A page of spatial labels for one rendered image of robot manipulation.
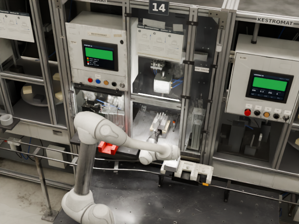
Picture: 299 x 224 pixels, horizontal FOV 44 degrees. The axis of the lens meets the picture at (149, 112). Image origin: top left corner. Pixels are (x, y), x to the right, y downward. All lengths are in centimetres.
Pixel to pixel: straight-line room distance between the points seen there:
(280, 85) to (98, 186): 150
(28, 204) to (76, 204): 137
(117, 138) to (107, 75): 62
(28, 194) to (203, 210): 184
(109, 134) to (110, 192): 85
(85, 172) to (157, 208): 66
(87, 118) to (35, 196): 178
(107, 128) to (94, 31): 70
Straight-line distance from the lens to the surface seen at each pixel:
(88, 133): 220
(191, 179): 272
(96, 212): 239
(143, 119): 311
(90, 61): 258
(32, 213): 372
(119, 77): 258
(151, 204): 277
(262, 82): 237
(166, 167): 270
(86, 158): 232
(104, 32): 246
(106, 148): 284
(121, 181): 292
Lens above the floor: 283
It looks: 37 degrees down
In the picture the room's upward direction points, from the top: 1 degrees clockwise
